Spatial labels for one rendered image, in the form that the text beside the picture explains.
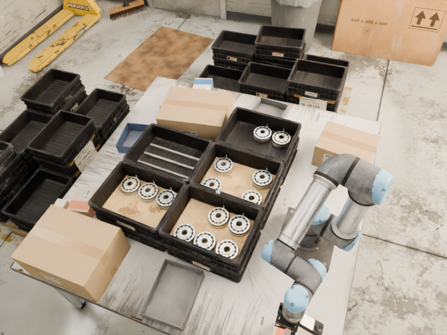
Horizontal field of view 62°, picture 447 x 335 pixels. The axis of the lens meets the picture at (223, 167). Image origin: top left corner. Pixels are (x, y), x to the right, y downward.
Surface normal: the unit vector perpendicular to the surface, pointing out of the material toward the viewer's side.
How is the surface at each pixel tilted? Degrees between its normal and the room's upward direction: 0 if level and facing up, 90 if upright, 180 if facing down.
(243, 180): 0
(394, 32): 75
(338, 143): 0
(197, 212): 0
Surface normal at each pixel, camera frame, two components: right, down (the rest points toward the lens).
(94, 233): -0.06, -0.62
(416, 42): -0.38, 0.51
